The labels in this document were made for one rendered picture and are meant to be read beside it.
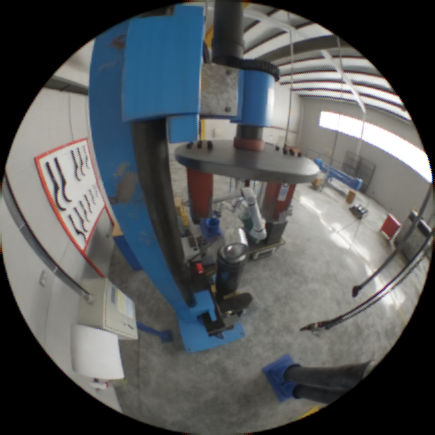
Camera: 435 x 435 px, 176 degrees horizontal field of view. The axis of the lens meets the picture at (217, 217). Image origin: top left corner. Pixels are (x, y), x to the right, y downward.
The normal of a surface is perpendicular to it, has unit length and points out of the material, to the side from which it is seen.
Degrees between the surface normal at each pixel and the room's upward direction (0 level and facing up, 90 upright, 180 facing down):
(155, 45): 90
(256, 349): 0
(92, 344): 41
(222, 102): 90
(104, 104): 90
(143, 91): 90
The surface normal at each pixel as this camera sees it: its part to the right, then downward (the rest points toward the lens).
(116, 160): 0.33, 0.59
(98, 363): 0.73, -0.65
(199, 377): 0.03, -0.79
